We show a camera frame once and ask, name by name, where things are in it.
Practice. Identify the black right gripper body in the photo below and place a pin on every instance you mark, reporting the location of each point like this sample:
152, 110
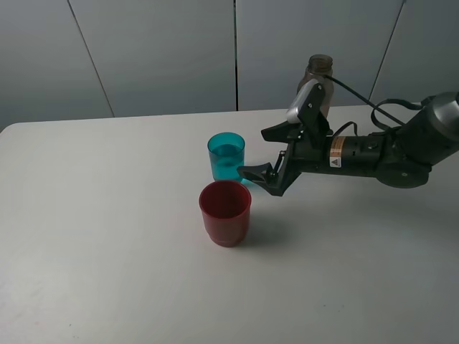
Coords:
298, 157

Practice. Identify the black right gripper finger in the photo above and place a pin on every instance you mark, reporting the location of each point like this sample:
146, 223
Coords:
283, 132
262, 175

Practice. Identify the teal translucent plastic cup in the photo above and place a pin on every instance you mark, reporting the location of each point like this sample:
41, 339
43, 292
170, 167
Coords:
226, 153

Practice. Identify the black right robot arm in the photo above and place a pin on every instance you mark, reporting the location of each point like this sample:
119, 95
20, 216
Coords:
400, 157

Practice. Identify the red plastic cup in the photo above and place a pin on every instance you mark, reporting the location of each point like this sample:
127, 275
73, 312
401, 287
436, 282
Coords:
225, 207

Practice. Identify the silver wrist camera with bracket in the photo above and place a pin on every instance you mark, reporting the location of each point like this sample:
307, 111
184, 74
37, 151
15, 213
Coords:
306, 110

